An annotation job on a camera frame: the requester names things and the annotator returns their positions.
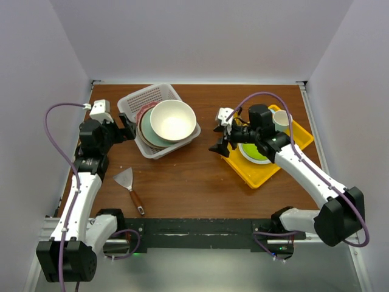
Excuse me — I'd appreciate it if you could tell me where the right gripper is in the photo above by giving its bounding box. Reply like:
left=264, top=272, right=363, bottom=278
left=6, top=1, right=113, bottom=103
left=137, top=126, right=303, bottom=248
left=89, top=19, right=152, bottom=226
left=208, top=119, right=260, bottom=158

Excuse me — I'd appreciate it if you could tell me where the dark bottom plate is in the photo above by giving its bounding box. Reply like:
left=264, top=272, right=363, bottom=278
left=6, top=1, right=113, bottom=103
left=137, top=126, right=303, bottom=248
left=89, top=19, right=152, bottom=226
left=137, top=122, right=154, bottom=148

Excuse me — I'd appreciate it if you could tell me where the pale green bottom plate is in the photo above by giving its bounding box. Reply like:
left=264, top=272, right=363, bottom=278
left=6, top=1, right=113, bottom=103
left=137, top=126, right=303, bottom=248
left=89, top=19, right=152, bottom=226
left=140, top=108, right=173, bottom=148

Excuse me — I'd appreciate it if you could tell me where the white ceramic bowl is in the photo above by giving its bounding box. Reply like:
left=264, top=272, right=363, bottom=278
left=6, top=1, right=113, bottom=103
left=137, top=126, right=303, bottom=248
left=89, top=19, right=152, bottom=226
left=150, top=100, right=197, bottom=142

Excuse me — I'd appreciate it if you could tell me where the pink polka dot plate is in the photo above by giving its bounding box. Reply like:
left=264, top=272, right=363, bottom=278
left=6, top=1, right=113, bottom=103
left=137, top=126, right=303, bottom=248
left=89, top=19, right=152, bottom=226
left=136, top=102, right=159, bottom=123

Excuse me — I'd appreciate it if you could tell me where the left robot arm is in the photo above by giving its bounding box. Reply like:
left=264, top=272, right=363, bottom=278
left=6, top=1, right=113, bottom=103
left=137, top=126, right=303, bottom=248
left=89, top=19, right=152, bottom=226
left=36, top=113, right=136, bottom=282

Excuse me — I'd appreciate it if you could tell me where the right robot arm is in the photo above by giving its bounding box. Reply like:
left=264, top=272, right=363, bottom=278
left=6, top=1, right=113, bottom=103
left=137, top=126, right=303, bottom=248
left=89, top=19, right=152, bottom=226
left=209, top=104, right=367, bottom=246

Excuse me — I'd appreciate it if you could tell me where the white plastic basket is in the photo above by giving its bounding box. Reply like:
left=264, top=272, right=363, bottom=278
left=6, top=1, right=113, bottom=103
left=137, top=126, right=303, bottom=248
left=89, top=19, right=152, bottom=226
left=117, top=83, right=201, bottom=159

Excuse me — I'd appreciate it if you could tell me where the green white bowl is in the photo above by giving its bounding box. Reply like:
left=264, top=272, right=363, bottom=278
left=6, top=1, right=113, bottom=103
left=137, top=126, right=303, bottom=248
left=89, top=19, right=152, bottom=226
left=238, top=144, right=271, bottom=165

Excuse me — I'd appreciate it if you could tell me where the yellow plastic tray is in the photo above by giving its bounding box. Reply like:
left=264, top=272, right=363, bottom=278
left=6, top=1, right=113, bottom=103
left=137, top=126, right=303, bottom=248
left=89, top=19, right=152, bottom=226
left=222, top=121, right=314, bottom=189

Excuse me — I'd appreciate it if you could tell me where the clear plastic scrap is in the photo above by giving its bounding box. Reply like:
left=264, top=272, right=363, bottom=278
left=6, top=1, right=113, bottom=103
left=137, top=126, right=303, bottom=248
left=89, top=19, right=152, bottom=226
left=113, top=167, right=133, bottom=191

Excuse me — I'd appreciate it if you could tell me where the light blue mug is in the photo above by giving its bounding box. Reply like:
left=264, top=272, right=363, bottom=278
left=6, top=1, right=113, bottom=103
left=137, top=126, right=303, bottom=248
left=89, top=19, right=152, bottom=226
left=271, top=109, right=293, bottom=132

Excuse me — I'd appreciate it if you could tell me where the small metal utensil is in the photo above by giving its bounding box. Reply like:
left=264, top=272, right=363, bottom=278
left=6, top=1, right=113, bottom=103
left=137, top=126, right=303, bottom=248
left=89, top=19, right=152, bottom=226
left=129, top=189, right=145, bottom=216

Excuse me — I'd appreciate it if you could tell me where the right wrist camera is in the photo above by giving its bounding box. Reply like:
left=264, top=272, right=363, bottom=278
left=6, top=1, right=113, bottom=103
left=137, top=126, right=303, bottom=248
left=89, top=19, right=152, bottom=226
left=215, top=108, right=233, bottom=127

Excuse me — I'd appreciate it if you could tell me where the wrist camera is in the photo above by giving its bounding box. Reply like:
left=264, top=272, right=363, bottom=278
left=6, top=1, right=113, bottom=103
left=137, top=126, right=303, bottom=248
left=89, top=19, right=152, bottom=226
left=215, top=108, right=233, bottom=127
left=83, top=99, right=114, bottom=124

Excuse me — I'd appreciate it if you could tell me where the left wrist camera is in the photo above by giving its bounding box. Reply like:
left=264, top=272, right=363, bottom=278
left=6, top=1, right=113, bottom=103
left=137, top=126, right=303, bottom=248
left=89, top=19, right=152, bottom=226
left=83, top=99, right=114, bottom=124

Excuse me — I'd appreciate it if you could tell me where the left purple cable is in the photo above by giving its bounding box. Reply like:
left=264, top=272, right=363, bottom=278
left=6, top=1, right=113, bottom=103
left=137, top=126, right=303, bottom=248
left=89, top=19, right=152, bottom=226
left=44, top=102, right=142, bottom=292

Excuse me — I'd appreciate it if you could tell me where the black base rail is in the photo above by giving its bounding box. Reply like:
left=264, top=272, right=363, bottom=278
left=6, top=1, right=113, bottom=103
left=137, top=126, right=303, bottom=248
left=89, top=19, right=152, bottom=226
left=103, top=218, right=306, bottom=256

